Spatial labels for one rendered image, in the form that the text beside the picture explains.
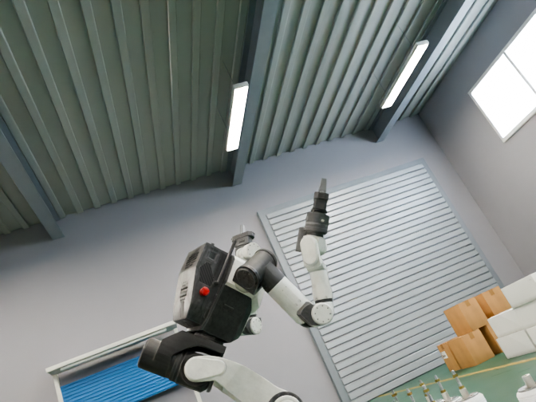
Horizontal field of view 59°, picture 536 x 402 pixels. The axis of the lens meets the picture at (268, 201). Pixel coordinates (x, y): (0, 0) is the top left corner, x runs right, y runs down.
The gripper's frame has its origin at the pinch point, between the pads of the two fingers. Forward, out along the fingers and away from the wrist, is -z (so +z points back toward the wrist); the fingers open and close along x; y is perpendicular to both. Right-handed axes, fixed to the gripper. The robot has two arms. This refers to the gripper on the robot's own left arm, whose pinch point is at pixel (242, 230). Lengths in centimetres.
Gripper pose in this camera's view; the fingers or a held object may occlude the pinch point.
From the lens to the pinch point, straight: 240.7
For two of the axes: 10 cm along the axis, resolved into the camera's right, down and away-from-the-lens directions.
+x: 8.7, -3.3, -3.5
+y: -4.8, -4.6, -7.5
